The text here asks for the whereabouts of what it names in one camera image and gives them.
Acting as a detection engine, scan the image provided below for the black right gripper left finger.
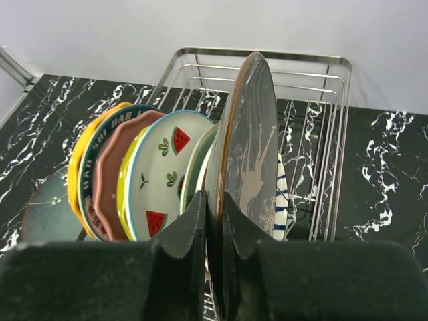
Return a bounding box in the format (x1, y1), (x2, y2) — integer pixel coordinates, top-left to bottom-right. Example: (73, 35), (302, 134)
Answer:
(1, 191), (207, 320)

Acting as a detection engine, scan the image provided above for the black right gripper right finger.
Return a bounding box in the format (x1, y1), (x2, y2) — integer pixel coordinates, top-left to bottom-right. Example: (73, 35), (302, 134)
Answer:
(223, 194), (427, 320)

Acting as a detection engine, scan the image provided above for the white blue striped plate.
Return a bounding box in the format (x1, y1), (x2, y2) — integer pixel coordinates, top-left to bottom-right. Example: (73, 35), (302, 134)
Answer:
(195, 145), (296, 242)

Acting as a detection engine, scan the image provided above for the dark teal glazed plate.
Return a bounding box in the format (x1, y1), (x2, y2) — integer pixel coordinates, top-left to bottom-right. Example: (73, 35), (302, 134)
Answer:
(21, 167), (91, 242)

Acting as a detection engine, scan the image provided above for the yellow polka dot plate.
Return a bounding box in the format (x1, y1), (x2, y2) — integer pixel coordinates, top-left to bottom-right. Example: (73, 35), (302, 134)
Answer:
(67, 102), (132, 239)

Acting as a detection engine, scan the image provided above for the white plate green lettered rim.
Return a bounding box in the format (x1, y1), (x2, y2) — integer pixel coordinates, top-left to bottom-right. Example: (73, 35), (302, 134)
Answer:
(78, 104), (154, 241)

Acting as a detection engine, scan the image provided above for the lime green polka dot plate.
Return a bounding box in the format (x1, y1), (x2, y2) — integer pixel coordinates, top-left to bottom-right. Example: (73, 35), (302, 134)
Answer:
(116, 125), (152, 241)

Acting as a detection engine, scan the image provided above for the grey reindeer snowflake plate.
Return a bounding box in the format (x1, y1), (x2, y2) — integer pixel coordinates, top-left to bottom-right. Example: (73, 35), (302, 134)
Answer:
(205, 51), (278, 320)

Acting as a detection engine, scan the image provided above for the mint green floral plate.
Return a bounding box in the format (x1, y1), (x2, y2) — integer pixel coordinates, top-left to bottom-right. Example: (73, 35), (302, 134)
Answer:
(179, 124), (219, 215)

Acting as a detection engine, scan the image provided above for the pink polka dot plate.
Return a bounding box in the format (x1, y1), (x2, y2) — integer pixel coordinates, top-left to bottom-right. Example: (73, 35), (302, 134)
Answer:
(92, 105), (164, 241)

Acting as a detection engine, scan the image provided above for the white watermelon pattern plate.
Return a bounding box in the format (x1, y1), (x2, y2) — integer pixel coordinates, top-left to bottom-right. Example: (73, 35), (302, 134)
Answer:
(126, 110), (213, 241)

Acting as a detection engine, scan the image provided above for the metal wire dish rack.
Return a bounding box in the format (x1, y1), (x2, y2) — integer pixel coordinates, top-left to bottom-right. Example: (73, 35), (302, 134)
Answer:
(75, 47), (352, 321)

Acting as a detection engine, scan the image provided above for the left aluminium frame post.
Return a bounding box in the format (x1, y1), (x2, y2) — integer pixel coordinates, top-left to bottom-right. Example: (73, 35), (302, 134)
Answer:
(0, 47), (35, 88)

